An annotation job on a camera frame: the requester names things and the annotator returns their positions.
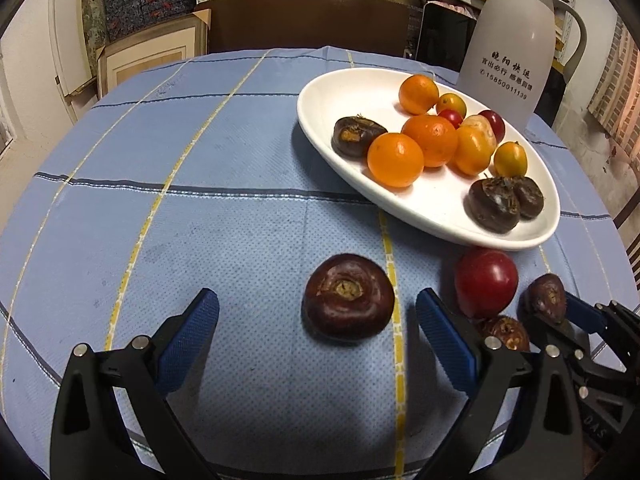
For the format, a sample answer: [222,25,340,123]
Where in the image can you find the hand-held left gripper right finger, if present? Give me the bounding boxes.
[415,287,586,480]

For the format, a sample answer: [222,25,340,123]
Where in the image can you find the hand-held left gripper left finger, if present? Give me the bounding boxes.
[50,287,221,480]

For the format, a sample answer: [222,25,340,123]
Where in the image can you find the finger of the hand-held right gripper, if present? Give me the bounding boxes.
[525,310,593,363]
[566,294,640,368]

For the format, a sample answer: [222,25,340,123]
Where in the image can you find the dark brown water chestnut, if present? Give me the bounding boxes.
[523,273,569,324]
[512,176,545,221]
[480,315,531,352]

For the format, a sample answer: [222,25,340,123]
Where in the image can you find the large red tomato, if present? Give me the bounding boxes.
[454,248,519,319]

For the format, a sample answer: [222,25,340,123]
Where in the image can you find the smooth dark water chestnut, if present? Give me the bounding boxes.
[302,253,396,344]

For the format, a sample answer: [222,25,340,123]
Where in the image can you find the white oval plate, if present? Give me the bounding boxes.
[297,67,560,252]

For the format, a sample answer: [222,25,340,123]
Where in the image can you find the water chestnut with dry husk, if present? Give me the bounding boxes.
[464,177,522,235]

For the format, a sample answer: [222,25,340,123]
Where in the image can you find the orange-yellow cherry tomato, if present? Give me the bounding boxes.
[493,141,529,179]

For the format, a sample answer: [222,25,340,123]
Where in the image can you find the round orange mandarin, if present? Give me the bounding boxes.
[367,132,425,189]

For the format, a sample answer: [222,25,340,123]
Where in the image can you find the orange kumquat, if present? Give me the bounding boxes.
[453,126,494,176]

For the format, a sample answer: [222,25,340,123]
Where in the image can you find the large orange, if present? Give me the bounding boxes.
[401,114,459,168]

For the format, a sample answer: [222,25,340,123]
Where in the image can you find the pale yellow round fruit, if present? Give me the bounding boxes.
[460,114,497,147]

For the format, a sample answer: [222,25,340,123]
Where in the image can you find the water chestnut with orange patches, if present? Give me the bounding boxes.
[331,115,389,159]

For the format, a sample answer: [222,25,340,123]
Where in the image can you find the dark wooden chair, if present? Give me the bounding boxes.
[612,199,640,258]

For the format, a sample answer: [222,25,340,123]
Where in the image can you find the blue checked tablecloth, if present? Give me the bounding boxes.
[0,46,640,480]

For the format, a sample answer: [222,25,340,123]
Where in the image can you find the dark red cherry tomato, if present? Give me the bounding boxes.
[478,110,506,144]

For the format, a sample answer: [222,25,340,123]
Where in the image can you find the yellow cherry tomato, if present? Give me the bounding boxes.
[436,92,468,117]

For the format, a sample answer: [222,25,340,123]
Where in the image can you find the small mandarin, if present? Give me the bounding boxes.
[398,74,440,115]

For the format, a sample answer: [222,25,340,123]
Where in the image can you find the white thermos jug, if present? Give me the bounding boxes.
[457,0,587,129]

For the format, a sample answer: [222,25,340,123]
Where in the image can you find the black tablet screen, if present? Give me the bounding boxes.
[415,2,479,74]

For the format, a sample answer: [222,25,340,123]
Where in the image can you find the brown board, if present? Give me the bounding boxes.
[194,0,417,57]

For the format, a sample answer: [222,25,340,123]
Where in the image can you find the patterned storage box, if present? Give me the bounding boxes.
[102,0,197,44]

